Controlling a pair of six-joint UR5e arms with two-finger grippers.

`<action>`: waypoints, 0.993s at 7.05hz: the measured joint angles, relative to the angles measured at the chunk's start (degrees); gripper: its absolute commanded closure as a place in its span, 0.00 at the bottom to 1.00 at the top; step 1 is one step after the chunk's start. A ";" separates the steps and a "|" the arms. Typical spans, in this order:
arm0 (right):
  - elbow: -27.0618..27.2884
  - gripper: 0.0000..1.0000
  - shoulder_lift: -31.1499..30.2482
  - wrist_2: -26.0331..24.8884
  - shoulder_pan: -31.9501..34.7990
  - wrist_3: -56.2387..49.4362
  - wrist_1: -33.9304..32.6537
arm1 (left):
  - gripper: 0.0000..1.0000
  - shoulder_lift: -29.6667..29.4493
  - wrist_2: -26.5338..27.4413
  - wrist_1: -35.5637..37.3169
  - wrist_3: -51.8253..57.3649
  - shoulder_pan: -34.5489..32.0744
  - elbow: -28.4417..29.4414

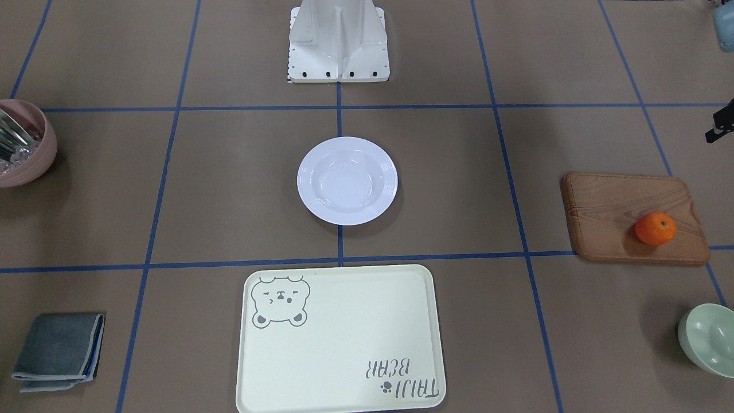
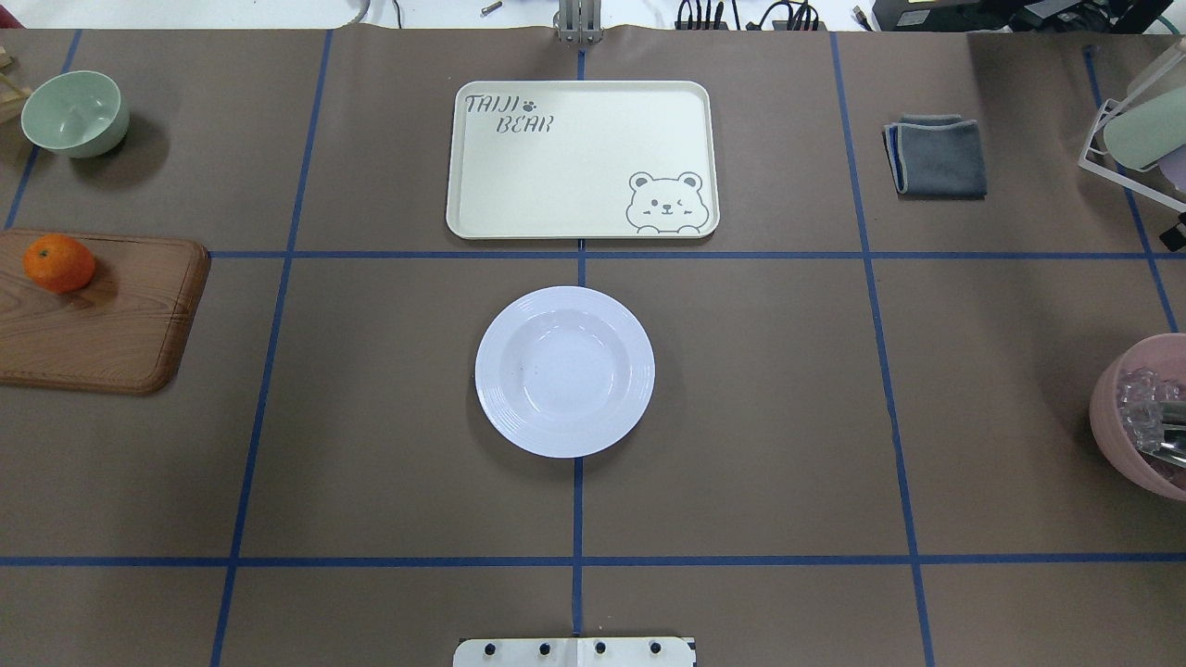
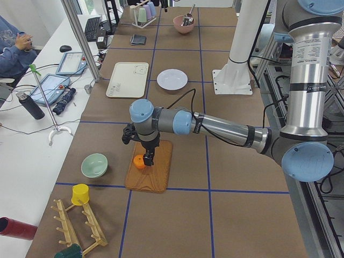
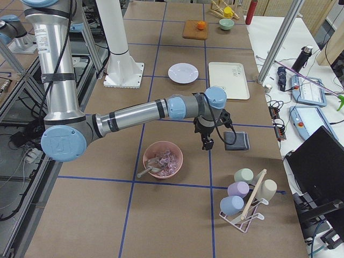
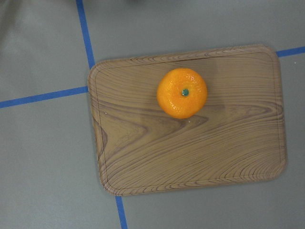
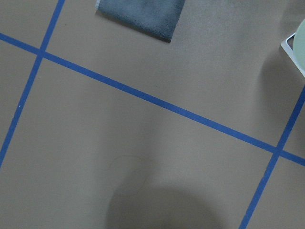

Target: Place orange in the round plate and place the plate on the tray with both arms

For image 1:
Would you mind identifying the pink bowl with ice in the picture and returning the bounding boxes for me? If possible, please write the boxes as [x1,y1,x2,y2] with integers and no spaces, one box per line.
[1,99,58,188]

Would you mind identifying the white round plate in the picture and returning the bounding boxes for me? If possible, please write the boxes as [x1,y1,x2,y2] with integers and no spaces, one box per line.
[296,137,399,227]

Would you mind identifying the folded grey cloth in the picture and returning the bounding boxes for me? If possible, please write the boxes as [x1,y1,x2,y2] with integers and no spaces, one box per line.
[11,312,106,393]

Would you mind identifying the light green bowl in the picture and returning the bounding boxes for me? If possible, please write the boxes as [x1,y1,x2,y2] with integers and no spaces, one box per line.
[677,303,733,379]

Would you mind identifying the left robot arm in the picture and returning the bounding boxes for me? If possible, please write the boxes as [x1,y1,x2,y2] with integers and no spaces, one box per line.
[705,1,733,144]

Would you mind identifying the cream bear print tray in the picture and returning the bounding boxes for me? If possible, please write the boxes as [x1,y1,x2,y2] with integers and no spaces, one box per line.
[235,264,447,412]

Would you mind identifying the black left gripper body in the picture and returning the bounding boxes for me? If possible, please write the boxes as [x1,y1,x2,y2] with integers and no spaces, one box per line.
[705,99,733,144]

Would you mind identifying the metal ice scoop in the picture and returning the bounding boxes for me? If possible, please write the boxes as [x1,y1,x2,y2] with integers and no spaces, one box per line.
[1,110,40,164]

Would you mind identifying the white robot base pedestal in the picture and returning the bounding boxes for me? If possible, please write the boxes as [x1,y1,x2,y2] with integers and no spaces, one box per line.
[287,1,391,83]

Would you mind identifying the orange fruit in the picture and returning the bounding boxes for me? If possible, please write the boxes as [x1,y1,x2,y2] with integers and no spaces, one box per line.
[633,211,677,247]

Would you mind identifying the wooden cutting board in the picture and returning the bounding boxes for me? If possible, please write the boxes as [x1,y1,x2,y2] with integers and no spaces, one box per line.
[560,172,710,267]

